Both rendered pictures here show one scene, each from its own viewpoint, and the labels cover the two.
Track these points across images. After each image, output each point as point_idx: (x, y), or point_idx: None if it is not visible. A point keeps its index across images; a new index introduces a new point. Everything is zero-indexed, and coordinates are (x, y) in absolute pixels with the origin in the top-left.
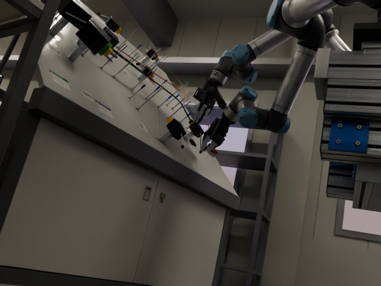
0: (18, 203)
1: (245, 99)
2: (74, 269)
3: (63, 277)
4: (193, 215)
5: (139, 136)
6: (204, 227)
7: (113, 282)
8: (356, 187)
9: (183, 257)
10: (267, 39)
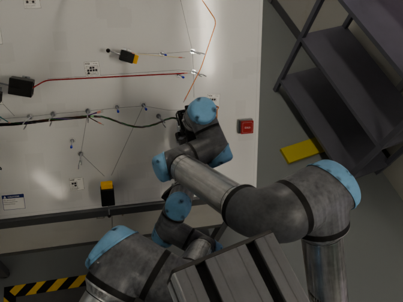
0: None
1: (165, 216)
2: (51, 245)
3: (44, 248)
4: None
5: (62, 207)
6: (199, 207)
7: (91, 242)
8: None
9: None
10: (185, 187)
